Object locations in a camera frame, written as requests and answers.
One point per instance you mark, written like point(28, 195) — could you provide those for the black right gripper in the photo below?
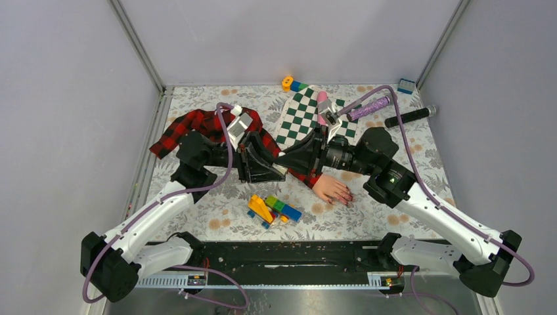
point(307, 157)

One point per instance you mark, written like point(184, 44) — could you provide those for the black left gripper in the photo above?
point(250, 161)

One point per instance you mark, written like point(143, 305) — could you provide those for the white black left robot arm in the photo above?
point(114, 262)

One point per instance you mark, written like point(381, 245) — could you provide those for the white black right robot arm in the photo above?
point(478, 256)

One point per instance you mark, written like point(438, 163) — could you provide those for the mannequin hand with red nails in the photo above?
point(331, 190)

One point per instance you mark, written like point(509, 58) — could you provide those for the green white checkered board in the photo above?
point(299, 117)

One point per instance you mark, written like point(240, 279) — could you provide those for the yellow toy block ramp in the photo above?
point(258, 208)

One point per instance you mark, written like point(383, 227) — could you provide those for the red black plaid shirt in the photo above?
point(200, 126)

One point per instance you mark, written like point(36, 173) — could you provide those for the pink toy microphone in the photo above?
point(321, 97)

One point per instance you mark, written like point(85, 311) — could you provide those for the green blue toy bricks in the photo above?
point(282, 210)

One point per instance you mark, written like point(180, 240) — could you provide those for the floral patterned table mat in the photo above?
point(221, 214)

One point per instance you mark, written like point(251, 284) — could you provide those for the orange blue green block stack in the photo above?
point(290, 84)

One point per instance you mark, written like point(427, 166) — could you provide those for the purple glitter toy microphone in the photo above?
point(370, 108)

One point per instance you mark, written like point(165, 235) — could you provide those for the black toy microphone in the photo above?
point(411, 116)

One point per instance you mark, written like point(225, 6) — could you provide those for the blue toy brick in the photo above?
point(406, 86)

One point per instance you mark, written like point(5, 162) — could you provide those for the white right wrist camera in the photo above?
point(327, 115)

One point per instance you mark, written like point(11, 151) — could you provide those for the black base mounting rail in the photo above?
point(234, 257)

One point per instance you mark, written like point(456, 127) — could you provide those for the grey slotted cable duct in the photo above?
point(274, 279)

